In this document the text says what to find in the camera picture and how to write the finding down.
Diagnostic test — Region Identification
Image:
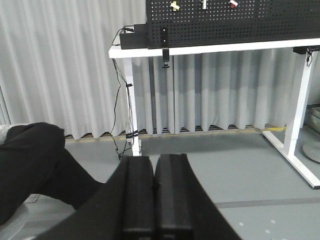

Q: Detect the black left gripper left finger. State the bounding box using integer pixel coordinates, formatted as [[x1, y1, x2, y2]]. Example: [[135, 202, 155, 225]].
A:
[[37, 156, 155, 240]]

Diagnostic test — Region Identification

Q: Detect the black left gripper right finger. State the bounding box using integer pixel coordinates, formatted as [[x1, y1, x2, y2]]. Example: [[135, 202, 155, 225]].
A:
[[154, 154, 240, 240]]

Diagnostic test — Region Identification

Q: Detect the red toggle switch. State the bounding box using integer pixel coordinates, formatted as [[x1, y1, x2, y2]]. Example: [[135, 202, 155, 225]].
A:
[[228, 0, 238, 8]]

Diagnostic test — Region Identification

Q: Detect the person's leg in black trousers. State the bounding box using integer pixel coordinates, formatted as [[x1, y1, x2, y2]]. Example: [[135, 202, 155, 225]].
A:
[[0, 122, 103, 224]]

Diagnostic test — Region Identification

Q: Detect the white height-adjustable desk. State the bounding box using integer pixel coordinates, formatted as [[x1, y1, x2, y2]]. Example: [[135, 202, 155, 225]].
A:
[[108, 38, 320, 189]]

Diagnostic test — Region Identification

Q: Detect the grey round stand base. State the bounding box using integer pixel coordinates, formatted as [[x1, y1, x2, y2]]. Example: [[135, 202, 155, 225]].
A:
[[302, 142, 320, 163]]

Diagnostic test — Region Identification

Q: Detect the grey curtain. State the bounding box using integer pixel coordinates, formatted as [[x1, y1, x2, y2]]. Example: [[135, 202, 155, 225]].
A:
[[0, 0, 304, 139]]

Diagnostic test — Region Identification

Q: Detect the black box on desk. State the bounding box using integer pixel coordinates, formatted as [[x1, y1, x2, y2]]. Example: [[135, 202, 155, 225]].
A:
[[119, 23, 148, 50]]

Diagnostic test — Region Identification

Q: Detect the black perforated pegboard panel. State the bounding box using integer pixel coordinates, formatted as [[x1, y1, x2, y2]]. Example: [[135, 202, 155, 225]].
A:
[[145, 0, 320, 49]]

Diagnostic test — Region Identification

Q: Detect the black desk control box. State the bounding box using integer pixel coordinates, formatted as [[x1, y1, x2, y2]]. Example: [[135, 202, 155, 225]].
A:
[[293, 45, 320, 55]]

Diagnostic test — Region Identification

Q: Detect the black hanging power cable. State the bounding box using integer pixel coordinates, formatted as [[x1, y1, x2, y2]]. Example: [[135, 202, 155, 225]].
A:
[[109, 27, 135, 161]]

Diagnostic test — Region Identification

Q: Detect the black pegboard clamp bracket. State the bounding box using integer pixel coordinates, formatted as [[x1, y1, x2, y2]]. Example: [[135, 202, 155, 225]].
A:
[[160, 26, 170, 69]]

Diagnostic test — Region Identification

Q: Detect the white green-lit toggle switch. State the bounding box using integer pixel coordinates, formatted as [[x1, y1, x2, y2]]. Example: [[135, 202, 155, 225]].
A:
[[201, 0, 207, 10]]

